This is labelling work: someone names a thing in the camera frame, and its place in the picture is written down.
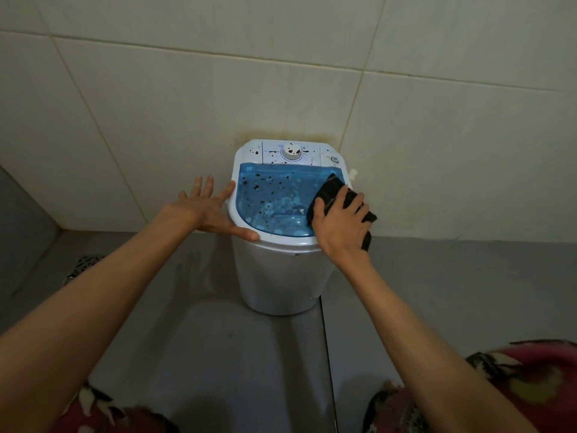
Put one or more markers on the white mini washing machine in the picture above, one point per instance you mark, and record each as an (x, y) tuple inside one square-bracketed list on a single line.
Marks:
[(279, 279)]

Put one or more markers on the person's left forearm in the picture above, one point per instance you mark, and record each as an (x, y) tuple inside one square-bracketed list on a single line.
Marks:
[(81, 320)]

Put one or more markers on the person's right little finger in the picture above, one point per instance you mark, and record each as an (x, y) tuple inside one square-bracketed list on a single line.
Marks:
[(368, 229)]

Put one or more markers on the blue transparent washer lid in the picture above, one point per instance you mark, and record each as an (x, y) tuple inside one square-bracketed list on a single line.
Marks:
[(277, 207)]

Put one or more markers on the metal floor drain cover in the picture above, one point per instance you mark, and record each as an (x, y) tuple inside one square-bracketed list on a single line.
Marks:
[(83, 266)]

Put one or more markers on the person's left little finger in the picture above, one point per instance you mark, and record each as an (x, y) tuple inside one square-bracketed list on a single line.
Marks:
[(182, 196)]

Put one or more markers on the white timer dial knob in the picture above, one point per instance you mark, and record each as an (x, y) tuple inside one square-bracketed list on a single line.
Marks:
[(291, 151)]

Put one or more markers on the black cloth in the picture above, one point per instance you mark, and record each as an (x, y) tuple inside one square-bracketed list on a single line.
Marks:
[(331, 188)]

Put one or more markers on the person's right middle finger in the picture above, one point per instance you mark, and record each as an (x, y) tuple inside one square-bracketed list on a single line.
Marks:
[(355, 205)]

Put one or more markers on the person's right hand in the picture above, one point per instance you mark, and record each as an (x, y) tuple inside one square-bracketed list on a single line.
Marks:
[(342, 232)]

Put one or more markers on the pink floral garment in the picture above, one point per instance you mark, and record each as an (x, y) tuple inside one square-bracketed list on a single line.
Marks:
[(532, 378)]

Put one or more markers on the person's right thumb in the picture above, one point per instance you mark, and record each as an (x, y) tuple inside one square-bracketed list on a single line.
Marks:
[(318, 211)]

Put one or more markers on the person's left hand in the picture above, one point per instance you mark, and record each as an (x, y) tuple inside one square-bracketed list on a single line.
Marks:
[(203, 214)]

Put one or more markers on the person's right forearm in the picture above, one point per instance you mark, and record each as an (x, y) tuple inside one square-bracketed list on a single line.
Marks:
[(423, 347)]

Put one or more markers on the person's left thumb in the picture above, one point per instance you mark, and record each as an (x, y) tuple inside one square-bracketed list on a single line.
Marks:
[(236, 230)]

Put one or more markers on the person's left middle finger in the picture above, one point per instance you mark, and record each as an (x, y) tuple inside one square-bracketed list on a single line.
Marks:
[(207, 187)]

